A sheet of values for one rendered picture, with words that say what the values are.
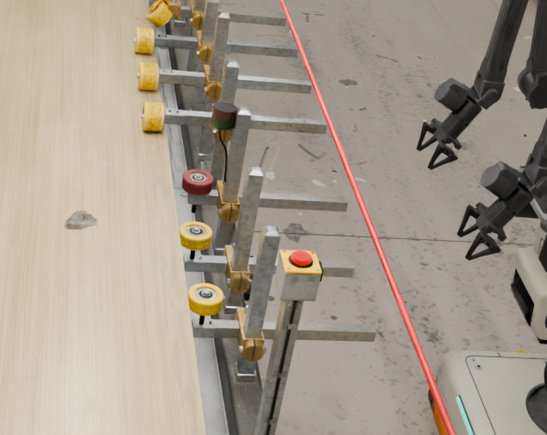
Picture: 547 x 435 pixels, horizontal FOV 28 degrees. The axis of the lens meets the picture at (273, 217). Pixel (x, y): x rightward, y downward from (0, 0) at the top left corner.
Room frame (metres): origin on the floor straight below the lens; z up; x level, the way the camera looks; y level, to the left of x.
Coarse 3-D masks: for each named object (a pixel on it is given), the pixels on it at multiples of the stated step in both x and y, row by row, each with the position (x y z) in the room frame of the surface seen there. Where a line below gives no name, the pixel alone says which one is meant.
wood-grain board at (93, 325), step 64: (0, 0) 3.33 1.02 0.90; (64, 0) 3.42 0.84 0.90; (128, 0) 3.53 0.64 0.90; (0, 64) 2.87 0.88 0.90; (64, 64) 2.95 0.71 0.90; (128, 64) 3.03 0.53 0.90; (0, 128) 2.50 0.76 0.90; (64, 128) 2.57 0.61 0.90; (128, 128) 2.63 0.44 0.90; (0, 192) 2.20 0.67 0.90; (64, 192) 2.25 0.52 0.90; (128, 192) 2.30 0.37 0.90; (0, 256) 1.94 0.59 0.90; (64, 256) 1.99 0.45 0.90; (128, 256) 2.03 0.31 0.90; (0, 320) 1.73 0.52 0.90; (64, 320) 1.77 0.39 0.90; (128, 320) 1.80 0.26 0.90; (0, 384) 1.54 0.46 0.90; (64, 384) 1.57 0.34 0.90; (128, 384) 1.61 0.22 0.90; (192, 384) 1.64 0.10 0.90
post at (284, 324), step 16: (288, 320) 1.66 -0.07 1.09; (288, 336) 1.65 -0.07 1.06; (272, 352) 1.68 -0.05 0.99; (288, 352) 1.66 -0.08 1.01; (272, 368) 1.66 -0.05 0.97; (288, 368) 1.67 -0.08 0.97; (272, 384) 1.66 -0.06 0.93; (272, 400) 1.66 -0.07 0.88; (272, 416) 1.65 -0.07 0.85; (256, 432) 1.67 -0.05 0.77; (272, 432) 1.66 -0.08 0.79
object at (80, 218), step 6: (72, 216) 2.13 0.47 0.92; (78, 216) 2.13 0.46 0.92; (84, 216) 2.15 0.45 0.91; (90, 216) 2.14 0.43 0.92; (66, 222) 2.12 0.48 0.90; (72, 222) 2.12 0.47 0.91; (78, 222) 2.13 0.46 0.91; (84, 222) 2.13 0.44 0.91; (90, 222) 2.13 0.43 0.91; (96, 222) 2.14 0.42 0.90; (72, 228) 2.10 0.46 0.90; (78, 228) 2.10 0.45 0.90
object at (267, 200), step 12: (216, 192) 2.45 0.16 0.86; (240, 192) 2.47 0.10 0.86; (264, 192) 2.49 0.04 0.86; (192, 204) 2.42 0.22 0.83; (204, 204) 2.42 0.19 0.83; (216, 204) 2.43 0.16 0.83; (240, 204) 2.45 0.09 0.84; (264, 204) 2.46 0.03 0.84; (276, 204) 2.47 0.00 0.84; (288, 204) 2.48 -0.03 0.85; (300, 204) 2.49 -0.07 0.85; (312, 204) 2.50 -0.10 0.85; (324, 204) 2.51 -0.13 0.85; (336, 204) 2.51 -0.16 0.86
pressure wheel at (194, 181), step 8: (184, 176) 2.42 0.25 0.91; (192, 176) 2.44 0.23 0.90; (200, 176) 2.43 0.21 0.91; (208, 176) 2.44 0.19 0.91; (184, 184) 2.41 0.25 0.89; (192, 184) 2.39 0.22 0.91; (200, 184) 2.40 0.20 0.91; (208, 184) 2.41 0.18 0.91; (192, 192) 2.39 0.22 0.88; (200, 192) 2.40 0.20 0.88; (208, 192) 2.41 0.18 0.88; (192, 208) 2.43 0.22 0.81
